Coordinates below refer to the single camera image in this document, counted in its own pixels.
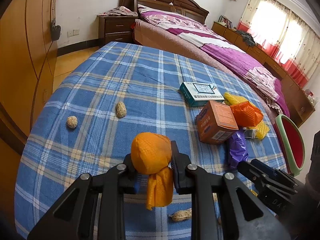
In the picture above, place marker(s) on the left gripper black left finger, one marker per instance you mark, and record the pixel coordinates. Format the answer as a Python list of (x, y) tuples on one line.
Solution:
[(92, 207)]

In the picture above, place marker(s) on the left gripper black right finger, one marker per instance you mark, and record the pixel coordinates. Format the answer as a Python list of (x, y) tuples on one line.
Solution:
[(223, 207)]

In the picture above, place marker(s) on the purple plastic wrapper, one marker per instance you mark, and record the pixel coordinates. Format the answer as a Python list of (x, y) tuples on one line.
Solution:
[(237, 149)]

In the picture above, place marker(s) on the orange ball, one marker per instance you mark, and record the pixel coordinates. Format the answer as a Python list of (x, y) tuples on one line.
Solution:
[(151, 154)]

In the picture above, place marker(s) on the yellow foam net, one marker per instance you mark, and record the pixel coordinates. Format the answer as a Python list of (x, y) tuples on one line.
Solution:
[(261, 130), (231, 99)]

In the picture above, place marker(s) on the red green trash bin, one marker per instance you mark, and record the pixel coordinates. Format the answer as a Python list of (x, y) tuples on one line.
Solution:
[(291, 142)]

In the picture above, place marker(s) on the long peanut shell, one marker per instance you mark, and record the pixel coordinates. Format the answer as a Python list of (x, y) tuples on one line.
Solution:
[(181, 215)]

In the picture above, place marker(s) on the long wooden cabinet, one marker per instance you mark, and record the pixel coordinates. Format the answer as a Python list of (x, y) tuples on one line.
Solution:
[(299, 106)]

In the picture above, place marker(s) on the orange foam net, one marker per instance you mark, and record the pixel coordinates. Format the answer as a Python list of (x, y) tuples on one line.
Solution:
[(246, 114)]

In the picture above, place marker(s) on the blue plaid tablecloth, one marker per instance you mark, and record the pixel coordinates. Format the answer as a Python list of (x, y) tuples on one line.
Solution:
[(147, 81)]

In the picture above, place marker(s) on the round peanut shell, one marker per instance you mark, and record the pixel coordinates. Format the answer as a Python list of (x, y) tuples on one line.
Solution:
[(72, 122)]

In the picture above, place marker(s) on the orange cardboard box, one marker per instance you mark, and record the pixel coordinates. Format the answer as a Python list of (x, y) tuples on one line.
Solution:
[(215, 123)]

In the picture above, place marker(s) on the oval peanut shell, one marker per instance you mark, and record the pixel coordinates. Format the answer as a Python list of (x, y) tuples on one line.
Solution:
[(121, 110)]

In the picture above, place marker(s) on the teal white box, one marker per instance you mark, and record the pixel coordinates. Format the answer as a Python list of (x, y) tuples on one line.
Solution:
[(198, 94)]

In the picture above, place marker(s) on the red white curtains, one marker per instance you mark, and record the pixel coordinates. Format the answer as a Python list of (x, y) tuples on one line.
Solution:
[(283, 36)]

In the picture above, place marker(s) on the grey clothes pile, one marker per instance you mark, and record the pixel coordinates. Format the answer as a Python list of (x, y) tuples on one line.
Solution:
[(247, 38)]

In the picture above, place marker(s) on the books on cabinet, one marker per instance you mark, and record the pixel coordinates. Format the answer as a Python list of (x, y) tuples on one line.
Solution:
[(223, 20)]

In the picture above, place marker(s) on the dark wooden nightstand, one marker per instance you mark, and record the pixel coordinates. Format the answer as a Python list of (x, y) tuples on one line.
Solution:
[(116, 28)]

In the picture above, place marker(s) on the wooden wardrobe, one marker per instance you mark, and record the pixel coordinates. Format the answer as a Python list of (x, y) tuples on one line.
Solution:
[(28, 59)]

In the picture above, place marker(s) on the bed with purple quilt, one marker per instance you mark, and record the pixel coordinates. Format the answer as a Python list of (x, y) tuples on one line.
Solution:
[(179, 34)]

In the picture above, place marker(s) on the dark wooden headboard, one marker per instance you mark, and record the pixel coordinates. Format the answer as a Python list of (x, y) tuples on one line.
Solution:
[(187, 8)]

